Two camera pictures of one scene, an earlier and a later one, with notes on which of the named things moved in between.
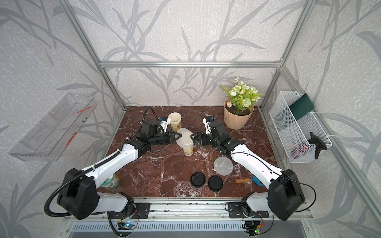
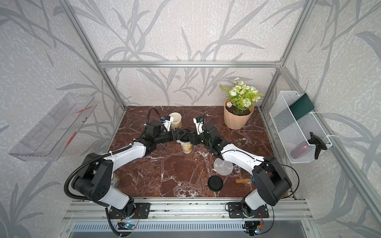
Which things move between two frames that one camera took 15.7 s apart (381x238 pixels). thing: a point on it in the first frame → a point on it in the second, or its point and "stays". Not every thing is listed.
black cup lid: [197, 179] → [185, 138]
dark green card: [301, 107] stays
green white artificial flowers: [242, 96] stays
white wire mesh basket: [295, 133] stays
